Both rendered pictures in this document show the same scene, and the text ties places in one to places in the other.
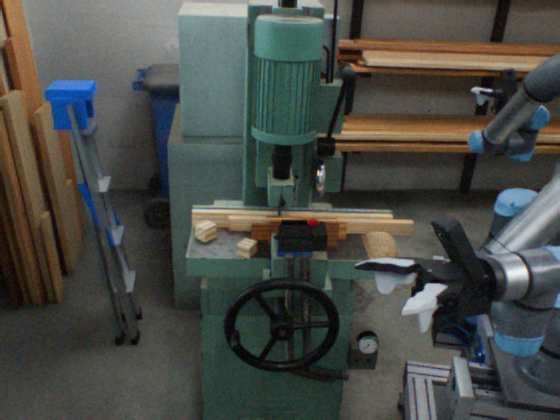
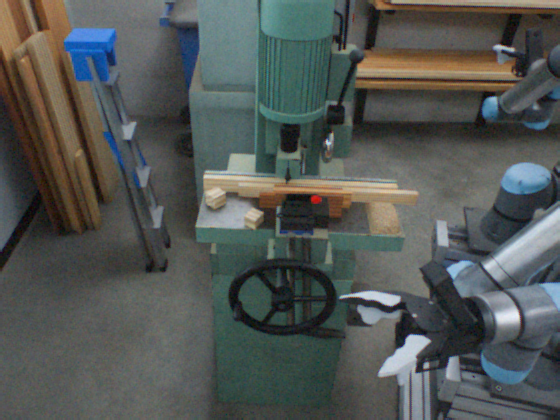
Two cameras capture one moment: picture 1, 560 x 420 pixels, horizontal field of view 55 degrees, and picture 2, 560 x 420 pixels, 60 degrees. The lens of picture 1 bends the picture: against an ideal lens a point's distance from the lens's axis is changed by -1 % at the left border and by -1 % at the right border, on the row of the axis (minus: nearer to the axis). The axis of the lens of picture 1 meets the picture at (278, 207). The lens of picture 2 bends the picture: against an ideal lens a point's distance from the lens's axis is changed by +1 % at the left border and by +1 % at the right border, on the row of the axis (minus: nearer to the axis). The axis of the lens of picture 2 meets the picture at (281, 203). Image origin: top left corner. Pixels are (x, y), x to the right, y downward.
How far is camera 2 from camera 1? 24 cm
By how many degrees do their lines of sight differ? 11
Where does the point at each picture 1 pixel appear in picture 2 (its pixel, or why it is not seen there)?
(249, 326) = (256, 285)
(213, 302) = (222, 265)
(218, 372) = (228, 321)
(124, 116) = (155, 47)
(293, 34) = (300, 12)
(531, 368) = not seen: hidden behind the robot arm
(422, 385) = not seen: hidden behind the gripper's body
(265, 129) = (271, 107)
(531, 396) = (516, 389)
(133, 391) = (160, 316)
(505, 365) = not seen: hidden behind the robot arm
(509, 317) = (497, 348)
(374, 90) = (398, 24)
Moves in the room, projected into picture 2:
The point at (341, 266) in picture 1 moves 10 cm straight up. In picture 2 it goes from (343, 238) to (347, 211)
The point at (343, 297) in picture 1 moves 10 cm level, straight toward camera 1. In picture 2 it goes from (344, 265) to (339, 288)
